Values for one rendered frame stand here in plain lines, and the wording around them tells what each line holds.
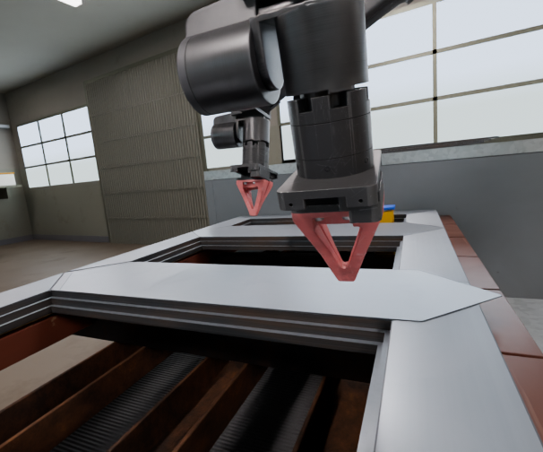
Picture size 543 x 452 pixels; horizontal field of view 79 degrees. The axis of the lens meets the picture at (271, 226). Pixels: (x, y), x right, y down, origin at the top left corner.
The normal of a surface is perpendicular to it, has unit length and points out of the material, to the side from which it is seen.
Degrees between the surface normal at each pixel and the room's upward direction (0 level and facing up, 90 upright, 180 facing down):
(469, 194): 90
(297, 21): 104
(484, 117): 90
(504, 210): 90
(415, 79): 90
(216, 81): 118
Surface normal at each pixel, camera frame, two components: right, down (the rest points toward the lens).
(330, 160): -0.27, 0.41
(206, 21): -0.39, 0.02
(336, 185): -0.18, -0.91
